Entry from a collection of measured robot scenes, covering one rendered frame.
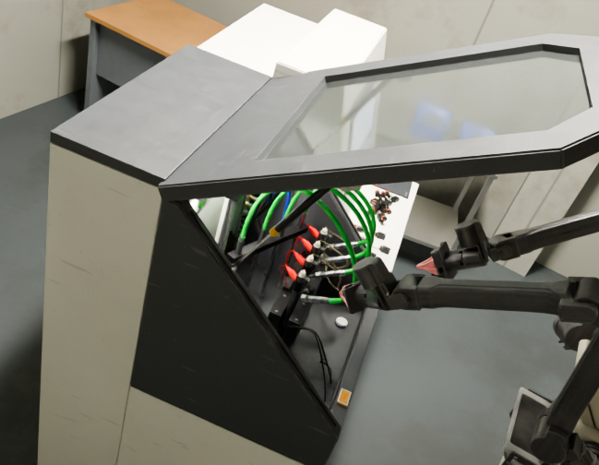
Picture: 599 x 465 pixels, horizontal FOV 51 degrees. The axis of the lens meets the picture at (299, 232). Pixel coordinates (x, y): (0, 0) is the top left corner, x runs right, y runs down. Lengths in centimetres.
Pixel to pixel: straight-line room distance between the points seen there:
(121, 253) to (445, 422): 207
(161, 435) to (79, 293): 51
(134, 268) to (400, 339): 214
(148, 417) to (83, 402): 22
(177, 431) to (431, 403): 164
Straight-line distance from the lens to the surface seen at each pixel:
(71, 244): 165
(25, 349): 300
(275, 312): 190
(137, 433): 203
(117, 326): 174
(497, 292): 138
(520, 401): 195
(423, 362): 344
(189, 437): 193
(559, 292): 135
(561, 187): 415
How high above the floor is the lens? 228
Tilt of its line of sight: 36 degrees down
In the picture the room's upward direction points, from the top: 19 degrees clockwise
